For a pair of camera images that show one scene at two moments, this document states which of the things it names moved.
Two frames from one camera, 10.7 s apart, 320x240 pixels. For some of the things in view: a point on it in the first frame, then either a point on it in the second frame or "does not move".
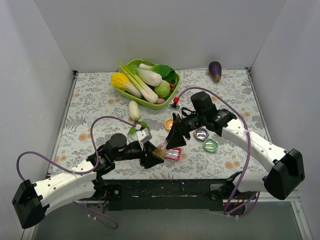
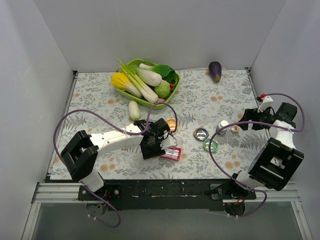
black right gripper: x=184 y=127 → x=251 y=118
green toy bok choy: x=166 y=72 does not move
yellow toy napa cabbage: x=121 y=81 does not move
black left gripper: x=144 y=154 → x=155 y=149
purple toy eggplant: x=215 y=69 does not move
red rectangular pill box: x=174 y=154 does not move
